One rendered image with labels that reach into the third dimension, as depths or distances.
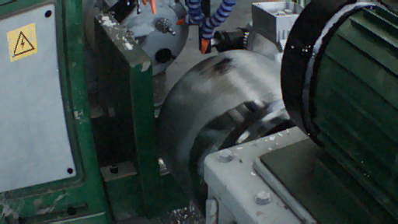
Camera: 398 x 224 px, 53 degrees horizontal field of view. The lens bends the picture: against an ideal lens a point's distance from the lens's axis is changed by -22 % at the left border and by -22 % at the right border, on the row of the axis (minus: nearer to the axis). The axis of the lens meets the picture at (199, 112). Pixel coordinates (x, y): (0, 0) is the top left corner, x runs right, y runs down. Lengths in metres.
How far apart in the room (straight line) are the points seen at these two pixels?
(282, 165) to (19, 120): 0.43
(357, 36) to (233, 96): 0.30
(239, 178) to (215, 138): 0.14
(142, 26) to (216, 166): 0.69
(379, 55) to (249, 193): 0.21
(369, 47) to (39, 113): 0.53
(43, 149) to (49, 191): 0.10
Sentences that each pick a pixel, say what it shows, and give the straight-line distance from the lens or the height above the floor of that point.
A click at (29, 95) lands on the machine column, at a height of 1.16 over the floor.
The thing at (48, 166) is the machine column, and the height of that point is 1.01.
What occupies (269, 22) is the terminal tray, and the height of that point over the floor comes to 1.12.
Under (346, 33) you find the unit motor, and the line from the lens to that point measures 0.42.
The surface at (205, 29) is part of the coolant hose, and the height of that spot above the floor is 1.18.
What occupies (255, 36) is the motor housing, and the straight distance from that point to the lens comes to 1.14.
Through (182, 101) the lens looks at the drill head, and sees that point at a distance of 0.71.
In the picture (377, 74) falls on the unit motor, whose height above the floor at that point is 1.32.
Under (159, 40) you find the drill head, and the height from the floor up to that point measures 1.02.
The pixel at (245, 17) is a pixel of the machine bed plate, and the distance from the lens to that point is 2.00.
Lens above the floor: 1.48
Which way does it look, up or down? 31 degrees down
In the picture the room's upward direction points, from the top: 1 degrees counter-clockwise
